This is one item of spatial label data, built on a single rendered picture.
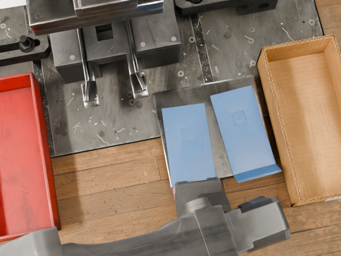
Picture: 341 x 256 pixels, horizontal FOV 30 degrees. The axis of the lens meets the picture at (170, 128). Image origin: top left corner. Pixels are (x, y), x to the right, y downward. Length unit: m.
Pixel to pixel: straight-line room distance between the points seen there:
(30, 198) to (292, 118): 0.44
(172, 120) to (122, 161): 0.11
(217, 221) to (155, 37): 0.38
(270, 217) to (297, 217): 0.26
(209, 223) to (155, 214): 0.31
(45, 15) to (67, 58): 0.16
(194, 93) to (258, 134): 0.12
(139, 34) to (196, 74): 0.13
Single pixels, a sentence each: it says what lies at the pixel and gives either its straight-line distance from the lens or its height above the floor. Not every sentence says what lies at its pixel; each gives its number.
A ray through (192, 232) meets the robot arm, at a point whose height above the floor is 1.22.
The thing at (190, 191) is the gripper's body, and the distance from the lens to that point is 0.89.
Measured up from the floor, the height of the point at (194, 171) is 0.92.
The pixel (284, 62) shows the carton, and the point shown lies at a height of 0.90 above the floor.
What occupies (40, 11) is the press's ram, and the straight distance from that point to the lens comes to 0.87.
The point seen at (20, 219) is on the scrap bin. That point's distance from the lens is 1.05.
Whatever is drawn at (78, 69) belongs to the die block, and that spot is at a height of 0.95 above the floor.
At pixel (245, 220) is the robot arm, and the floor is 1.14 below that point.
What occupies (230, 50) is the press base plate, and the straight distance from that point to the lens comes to 1.10.
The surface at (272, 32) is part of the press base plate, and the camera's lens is 1.12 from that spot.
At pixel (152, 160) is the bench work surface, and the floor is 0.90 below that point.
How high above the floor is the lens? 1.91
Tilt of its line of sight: 75 degrees down
